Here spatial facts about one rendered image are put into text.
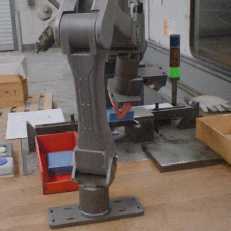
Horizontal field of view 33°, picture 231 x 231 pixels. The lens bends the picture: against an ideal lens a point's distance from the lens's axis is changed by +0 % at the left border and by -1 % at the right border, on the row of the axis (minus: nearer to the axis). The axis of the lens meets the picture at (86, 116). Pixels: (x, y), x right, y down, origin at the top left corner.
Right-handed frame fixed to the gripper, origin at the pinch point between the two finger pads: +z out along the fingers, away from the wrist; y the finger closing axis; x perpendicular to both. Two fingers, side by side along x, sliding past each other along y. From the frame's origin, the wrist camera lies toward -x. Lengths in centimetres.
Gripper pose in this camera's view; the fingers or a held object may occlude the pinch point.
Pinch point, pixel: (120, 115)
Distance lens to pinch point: 109.0
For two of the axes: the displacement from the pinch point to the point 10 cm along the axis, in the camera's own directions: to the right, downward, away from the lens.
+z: -0.5, 7.5, 6.6
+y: -2.0, -6.5, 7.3
